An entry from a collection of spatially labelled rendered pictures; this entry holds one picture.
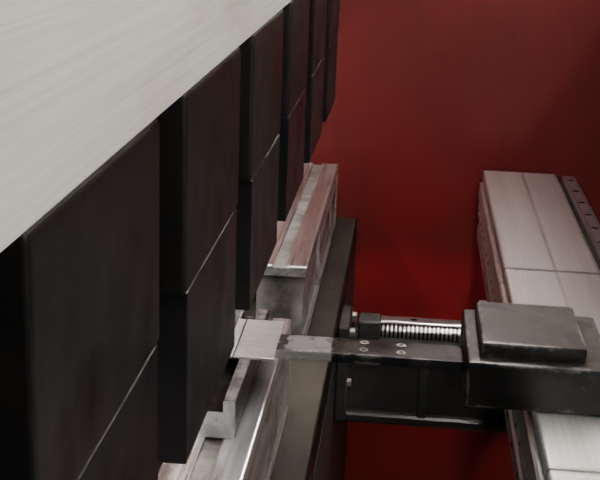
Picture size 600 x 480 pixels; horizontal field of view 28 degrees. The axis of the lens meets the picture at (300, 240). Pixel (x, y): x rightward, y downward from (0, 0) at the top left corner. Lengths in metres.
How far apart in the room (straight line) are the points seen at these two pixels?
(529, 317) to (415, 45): 0.86
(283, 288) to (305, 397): 0.16
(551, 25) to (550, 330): 0.89
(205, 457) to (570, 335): 0.30
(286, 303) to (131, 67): 0.94
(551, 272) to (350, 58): 0.63
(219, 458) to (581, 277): 0.53
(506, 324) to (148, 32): 0.60
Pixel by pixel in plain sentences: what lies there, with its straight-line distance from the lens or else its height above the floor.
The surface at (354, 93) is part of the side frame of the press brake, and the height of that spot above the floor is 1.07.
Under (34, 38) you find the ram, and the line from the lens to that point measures 0.29.
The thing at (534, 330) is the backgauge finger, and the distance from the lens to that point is 0.95.
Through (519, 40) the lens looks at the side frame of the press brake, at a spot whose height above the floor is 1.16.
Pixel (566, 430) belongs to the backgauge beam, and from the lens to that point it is 0.91.
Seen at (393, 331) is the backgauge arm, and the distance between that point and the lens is 1.43.
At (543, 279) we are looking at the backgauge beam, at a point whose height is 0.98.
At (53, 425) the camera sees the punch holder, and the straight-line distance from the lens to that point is 0.32.
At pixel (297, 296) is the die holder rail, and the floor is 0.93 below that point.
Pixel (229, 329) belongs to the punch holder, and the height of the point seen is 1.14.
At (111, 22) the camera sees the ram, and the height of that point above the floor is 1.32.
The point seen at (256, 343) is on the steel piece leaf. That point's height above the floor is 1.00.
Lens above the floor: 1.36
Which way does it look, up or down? 17 degrees down
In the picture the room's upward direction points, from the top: 2 degrees clockwise
